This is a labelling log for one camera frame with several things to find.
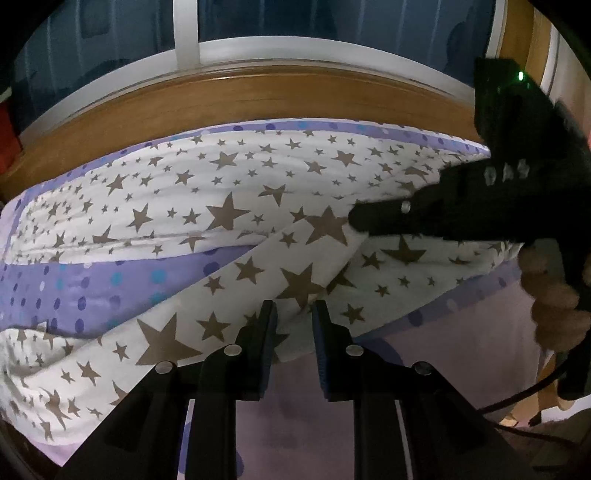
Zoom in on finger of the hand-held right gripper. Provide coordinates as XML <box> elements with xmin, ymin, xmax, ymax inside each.
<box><xmin>438</xmin><ymin>157</ymin><xmax>536</xmax><ymax>195</ymax></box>
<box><xmin>348</xmin><ymin>185</ymin><xmax>536</xmax><ymax>241</ymax></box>

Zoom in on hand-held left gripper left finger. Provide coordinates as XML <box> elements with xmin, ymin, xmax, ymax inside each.
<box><xmin>55</xmin><ymin>300</ymin><xmax>278</xmax><ymax>480</ymax></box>

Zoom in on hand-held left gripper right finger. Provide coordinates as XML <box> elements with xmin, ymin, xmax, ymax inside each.
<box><xmin>311</xmin><ymin>299</ymin><xmax>536</xmax><ymax>480</ymax></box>

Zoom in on white star print cloth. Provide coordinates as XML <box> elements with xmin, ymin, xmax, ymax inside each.
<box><xmin>0</xmin><ymin>127</ymin><xmax>522</xmax><ymax>448</ymax></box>

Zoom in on person's right hand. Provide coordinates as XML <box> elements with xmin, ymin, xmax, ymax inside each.
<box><xmin>519</xmin><ymin>244</ymin><xmax>585</xmax><ymax>356</ymax></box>

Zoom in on purple dotted bed sheet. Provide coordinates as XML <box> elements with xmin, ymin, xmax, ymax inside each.
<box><xmin>0</xmin><ymin>117</ymin><xmax>555</xmax><ymax>480</ymax></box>

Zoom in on wooden headboard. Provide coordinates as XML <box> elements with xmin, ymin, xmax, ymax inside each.
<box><xmin>0</xmin><ymin>69</ymin><xmax>481</xmax><ymax>204</ymax></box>

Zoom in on white framed window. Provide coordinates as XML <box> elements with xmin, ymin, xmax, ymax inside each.
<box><xmin>9</xmin><ymin>0</ymin><xmax>509</xmax><ymax>139</ymax></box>

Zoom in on red object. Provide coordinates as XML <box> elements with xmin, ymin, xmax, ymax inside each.
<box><xmin>0</xmin><ymin>104</ymin><xmax>23</xmax><ymax>171</ymax></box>

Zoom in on wooden wall trim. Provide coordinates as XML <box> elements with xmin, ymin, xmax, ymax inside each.
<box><xmin>501</xmin><ymin>0</ymin><xmax>552</xmax><ymax>97</ymax></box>

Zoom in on black cable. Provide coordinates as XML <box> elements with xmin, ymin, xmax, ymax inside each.
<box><xmin>478</xmin><ymin>355</ymin><xmax>591</xmax><ymax>446</ymax></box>

